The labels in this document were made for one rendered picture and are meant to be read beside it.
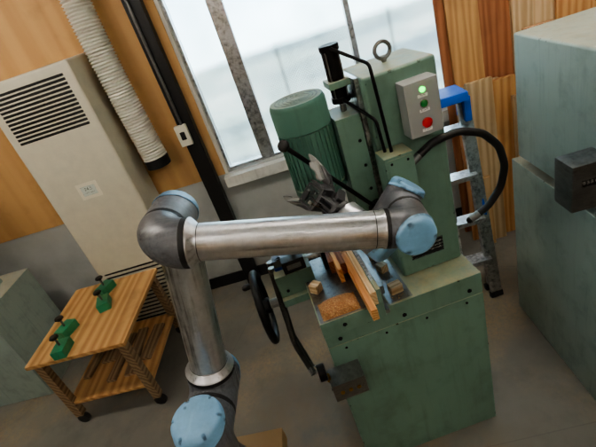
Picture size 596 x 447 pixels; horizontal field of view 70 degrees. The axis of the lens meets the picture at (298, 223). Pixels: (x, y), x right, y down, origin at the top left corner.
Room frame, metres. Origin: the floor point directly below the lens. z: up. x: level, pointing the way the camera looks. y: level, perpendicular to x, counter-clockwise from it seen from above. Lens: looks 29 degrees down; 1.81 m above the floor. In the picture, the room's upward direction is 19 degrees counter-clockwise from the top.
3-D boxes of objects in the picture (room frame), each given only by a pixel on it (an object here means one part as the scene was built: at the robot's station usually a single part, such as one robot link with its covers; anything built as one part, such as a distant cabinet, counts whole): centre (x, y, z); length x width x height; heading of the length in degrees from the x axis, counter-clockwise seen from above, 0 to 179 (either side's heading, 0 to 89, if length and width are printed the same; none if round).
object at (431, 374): (1.31, -0.24, 0.35); 0.58 x 0.45 x 0.71; 92
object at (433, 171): (1.31, -0.41, 1.16); 0.22 x 0.22 x 0.72; 2
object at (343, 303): (1.05, -0.04, 0.91); 0.12 x 0.09 x 0.03; 92
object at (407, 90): (1.17, -0.44, 1.40); 0.10 x 0.06 x 0.16; 92
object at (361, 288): (1.25, -0.12, 0.92); 0.62 x 0.02 x 0.04; 2
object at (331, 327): (1.30, -0.01, 0.87); 0.61 x 0.30 x 0.06; 2
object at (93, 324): (2.11, 1.27, 0.32); 0.66 x 0.57 x 0.64; 173
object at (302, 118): (1.30, -0.12, 1.35); 0.18 x 0.18 x 0.31
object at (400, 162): (1.15, -0.34, 1.22); 0.09 x 0.08 x 0.15; 92
